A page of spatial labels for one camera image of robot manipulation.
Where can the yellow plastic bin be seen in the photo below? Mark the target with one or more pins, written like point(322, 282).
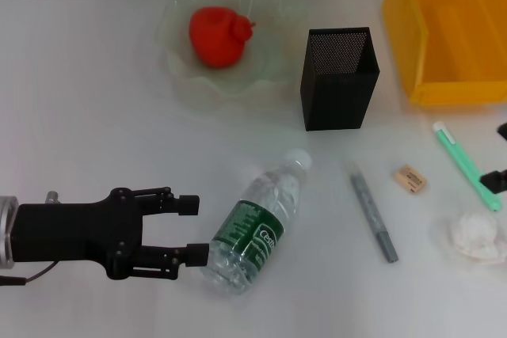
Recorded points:
point(455, 37)

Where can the black mesh pen holder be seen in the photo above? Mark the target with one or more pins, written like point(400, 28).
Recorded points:
point(336, 92)

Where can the red-orange toy fruit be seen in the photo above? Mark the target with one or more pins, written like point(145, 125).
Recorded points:
point(216, 37)

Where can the grey marker pen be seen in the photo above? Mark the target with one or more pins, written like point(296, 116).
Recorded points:
point(370, 207)

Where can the small beige eraser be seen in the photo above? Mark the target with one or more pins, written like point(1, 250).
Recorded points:
point(410, 177)

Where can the white paper ball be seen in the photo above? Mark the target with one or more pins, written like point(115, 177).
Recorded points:
point(475, 235)

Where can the mint green pen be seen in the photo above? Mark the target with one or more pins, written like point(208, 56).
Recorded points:
point(463, 160)

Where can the translucent green fruit plate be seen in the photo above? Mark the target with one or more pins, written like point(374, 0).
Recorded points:
point(261, 37)

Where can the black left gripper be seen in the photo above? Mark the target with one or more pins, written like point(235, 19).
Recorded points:
point(79, 233)

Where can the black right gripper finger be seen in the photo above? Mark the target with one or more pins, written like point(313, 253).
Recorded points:
point(503, 129)
point(495, 182)

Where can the clear green-label water bottle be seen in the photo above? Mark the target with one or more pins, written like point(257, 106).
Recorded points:
point(253, 223)

